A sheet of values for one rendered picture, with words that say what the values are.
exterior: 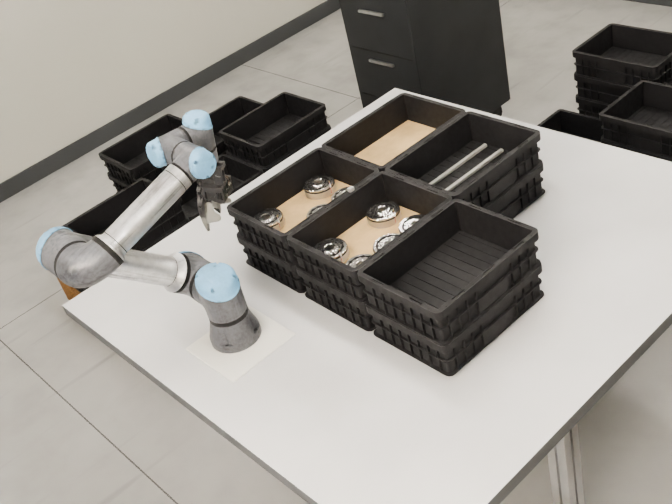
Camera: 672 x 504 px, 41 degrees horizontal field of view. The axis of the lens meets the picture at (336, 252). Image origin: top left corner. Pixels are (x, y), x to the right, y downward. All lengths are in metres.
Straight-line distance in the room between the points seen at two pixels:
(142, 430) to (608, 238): 1.87
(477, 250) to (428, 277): 0.17
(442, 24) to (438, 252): 1.89
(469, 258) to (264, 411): 0.69
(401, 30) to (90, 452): 2.21
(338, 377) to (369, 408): 0.15
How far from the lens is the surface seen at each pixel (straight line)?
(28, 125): 5.49
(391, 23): 4.15
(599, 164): 3.05
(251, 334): 2.58
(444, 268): 2.47
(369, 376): 2.39
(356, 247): 2.62
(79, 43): 5.54
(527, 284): 2.43
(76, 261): 2.27
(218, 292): 2.47
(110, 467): 3.48
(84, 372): 3.94
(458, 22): 4.32
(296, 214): 2.83
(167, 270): 2.54
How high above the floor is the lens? 2.34
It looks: 35 degrees down
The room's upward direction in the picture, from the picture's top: 15 degrees counter-clockwise
